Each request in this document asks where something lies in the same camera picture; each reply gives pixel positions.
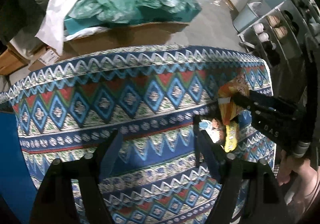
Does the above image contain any orange black snack bag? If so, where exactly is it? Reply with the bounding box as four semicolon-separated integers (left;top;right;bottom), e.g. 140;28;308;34
199;74;249;152

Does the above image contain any person's right hand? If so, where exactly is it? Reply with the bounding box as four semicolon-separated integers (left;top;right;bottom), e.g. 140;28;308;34
277;150;319;204

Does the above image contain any blue cardboard box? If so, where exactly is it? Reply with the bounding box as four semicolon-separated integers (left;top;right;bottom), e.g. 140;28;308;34
1;112;37;223

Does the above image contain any metal shoe rack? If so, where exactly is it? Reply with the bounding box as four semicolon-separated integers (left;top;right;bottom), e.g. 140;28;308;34
238;0;319;67

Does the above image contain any patterned blue blanket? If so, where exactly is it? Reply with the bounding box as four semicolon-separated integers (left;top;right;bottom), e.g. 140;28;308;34
1;45;273;223

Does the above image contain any brown cardboard box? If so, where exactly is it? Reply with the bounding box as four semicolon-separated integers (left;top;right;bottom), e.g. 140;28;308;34
28;22;189;72

